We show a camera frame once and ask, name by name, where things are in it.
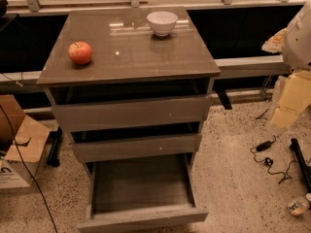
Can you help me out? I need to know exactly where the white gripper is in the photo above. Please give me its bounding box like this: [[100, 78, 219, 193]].
[[261, 1, 311, 135]]

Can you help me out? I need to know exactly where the red apple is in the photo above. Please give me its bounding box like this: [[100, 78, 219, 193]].
[[68, 42, 92, 65]]

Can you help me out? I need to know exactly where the grey drawer cabinet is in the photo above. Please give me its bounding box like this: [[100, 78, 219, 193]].
[[36, 6, 222, 167]]

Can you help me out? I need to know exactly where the grey open bottom drawer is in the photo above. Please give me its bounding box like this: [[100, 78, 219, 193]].
[[77, 154, 208, 233]]

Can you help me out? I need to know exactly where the grey middle drawer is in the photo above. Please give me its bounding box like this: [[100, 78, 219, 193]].
[[72, 133, 202, 163]]

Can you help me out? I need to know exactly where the grey top drawer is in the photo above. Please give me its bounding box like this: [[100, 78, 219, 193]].
[[52, 96, 209, 132]]

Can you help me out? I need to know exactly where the black bar on floor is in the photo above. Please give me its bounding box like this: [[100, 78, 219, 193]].
[[290, 138, 311, 193]]

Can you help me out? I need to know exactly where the white bowl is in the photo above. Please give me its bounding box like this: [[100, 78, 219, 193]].
[[147, 11, 178, 36]]

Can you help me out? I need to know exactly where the plastic bottle on floor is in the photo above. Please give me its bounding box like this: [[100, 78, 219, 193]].
[[288, 193, 311, 216]]

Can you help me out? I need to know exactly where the black stand foot left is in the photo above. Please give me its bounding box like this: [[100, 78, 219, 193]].
[[46, 127, 62, 167]]

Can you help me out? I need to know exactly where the brown cardboard box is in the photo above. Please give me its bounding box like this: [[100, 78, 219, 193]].
[[0, 95, 50, 188]]

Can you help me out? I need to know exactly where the black power adapter cable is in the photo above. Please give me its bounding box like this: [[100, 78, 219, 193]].
[[249, 108, 298, 185]]

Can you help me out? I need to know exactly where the black cable at left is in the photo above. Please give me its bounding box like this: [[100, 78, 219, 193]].
[[0, 104, 59, 233]]

